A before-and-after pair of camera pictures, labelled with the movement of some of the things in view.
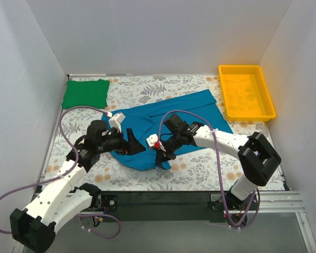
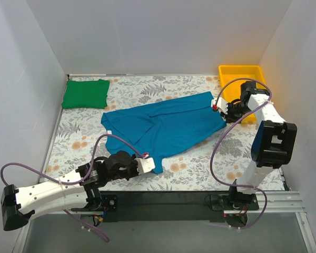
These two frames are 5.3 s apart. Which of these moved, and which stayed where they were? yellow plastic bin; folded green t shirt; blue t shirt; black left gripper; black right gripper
Moved: black right gripper; black left gripper
Stayed: blue t shirt; yellow plastic bin; folded green t shirt
